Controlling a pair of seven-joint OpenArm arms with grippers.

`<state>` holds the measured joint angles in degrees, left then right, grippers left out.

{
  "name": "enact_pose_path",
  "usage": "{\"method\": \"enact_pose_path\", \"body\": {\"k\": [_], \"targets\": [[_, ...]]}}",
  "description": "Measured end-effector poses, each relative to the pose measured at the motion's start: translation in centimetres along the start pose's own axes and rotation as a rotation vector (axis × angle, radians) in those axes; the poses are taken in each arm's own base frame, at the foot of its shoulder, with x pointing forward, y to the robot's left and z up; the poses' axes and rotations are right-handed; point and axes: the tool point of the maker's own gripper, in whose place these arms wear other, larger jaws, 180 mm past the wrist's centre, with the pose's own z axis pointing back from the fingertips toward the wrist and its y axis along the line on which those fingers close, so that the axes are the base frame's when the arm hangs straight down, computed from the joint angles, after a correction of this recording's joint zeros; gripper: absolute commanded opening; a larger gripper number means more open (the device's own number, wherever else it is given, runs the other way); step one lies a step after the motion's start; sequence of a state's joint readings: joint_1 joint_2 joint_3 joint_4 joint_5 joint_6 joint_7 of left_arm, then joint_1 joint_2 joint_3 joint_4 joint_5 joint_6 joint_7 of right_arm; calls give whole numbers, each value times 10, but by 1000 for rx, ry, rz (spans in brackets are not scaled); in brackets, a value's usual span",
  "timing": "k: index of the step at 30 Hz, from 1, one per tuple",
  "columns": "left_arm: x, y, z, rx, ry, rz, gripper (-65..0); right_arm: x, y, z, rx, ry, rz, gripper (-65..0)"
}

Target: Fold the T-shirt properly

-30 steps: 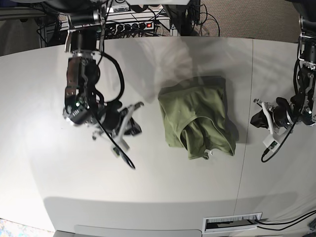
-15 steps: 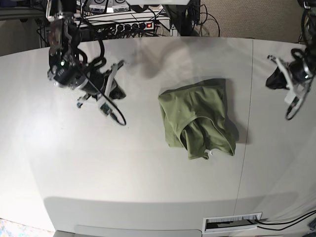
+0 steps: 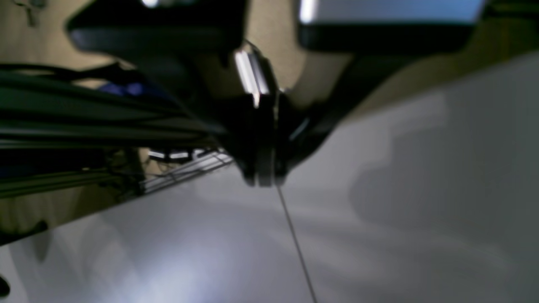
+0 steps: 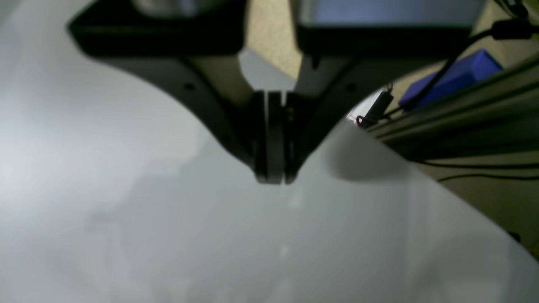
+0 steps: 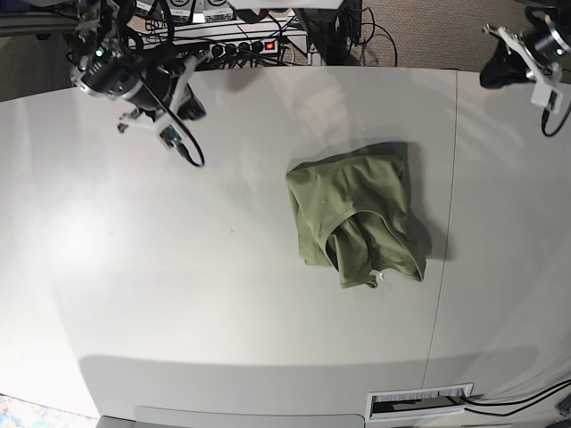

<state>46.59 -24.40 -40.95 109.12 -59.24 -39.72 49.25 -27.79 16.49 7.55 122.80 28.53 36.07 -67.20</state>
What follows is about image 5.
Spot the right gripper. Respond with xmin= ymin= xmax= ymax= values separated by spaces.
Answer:
xmin=117 ymin=51 xmax=212 ymax=152

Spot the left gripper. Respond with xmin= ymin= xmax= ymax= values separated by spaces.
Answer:
xmin=479 ymin=24 xmax=562 ymax=92

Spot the green T-shirt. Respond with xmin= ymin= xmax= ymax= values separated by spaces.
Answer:
xmin=285 ymin=142 xmax=429 ymax=289

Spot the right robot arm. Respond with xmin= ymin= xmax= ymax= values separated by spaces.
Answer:
xmin=70 ymin=1 xmax=212 ymax=167

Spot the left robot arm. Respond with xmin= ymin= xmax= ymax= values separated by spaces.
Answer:
xmin=479 ymin=1 xmax=570 ymax=112

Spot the camera black cable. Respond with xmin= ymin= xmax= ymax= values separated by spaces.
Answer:
xmin=113 ymin=17 xmax=206 ymax=169
xmin=540 ymin=95 xmax=571 ymax=137

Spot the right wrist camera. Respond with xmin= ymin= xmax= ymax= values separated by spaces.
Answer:
xmin=157 ymin=124 xmax=183 ymax=150

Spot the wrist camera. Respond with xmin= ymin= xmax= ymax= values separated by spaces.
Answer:
xmin=157 ymin=124 xmax=183 ymax=150
xmin=531 ymin=83 xmax=563 ymax=113

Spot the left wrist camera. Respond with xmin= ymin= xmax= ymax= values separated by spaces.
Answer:
xmin=531 ymin=83 xmax=563 ymax=113

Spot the black power strip red switch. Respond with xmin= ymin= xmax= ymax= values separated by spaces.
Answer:
xmin=209 ymin=40 xmax=280 ymax=58

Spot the black cable bottom right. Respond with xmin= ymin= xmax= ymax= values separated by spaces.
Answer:
xmin=463 ymin=378 xmax=571 ymax=416

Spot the table cable grommet slot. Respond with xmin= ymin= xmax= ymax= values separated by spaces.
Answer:
xmin=365 ymin=383 xmax=474 ymax=423

